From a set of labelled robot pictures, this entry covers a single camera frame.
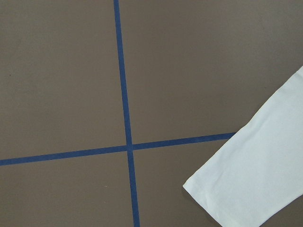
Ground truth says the white long-sleeve printed shirt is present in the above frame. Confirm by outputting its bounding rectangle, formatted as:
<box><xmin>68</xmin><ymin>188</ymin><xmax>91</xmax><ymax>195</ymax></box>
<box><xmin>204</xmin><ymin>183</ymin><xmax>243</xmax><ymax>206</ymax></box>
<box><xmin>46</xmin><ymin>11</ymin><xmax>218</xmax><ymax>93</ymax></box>
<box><xmin>183</xmin><ymin>70</ymin><xmax>303</xmax><ymax>227</ymax></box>

